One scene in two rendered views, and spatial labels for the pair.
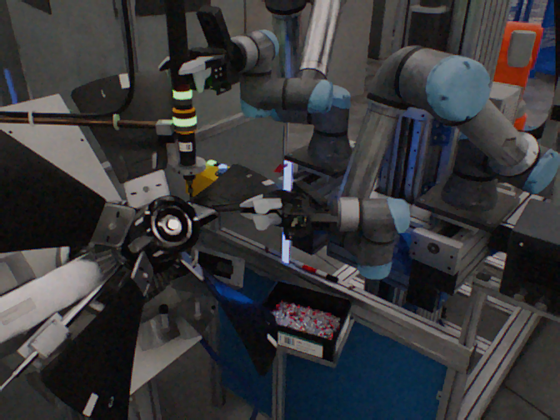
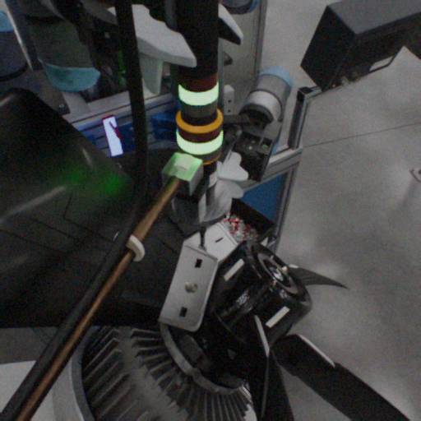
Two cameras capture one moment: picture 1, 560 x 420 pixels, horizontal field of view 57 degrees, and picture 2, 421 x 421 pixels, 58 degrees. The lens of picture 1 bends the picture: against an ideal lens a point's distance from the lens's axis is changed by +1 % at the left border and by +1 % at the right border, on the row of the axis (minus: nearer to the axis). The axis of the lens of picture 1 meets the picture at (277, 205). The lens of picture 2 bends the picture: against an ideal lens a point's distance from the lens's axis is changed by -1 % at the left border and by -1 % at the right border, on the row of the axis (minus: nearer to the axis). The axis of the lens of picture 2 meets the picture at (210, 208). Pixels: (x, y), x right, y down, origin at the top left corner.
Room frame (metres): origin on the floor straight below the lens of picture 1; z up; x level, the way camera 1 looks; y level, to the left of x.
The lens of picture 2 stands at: (0.83, 0.45, 1.64)
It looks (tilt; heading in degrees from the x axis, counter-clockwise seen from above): 51 degrees down; 291
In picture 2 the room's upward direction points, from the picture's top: straight up
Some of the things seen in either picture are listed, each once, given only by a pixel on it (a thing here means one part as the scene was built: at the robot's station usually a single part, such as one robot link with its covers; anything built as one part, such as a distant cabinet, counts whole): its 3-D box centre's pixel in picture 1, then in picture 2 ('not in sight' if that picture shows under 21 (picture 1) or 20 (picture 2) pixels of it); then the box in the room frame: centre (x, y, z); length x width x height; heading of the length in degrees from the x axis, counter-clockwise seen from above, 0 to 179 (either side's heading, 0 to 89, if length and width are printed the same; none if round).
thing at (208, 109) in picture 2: (182, 99); (198, 100); (0.94, 0.18, 1.44); 0.03 x 0.03 x 0.01
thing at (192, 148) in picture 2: (184, 119); (199, 133); (0.94, 0.18, 1.40); 0.04 x 0.04 x 0.01
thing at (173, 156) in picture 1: (182, 145); (196, 180); (0.94, 0.19, 1.34); 0.09 x 0.07 x 0.10; 88
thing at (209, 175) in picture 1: (213, 184); not in sight; (1.41, 0.20, 1.02); 0.16 x 0.10 x 0.11; 53
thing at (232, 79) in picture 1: (217, 66); (113, 13); (1.05, 0.13, 1.47); 0.12 x 0.08 x 0.09; 153
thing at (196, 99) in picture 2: (182, 92); (198, 87); (0.94, 0.18, 1.45); 0.03 x 0.03 x 0.01
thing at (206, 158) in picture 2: (185, 125); (200, 144); (0.94, 0.18, 1.38); 0.04 x 0.04 x 0.01
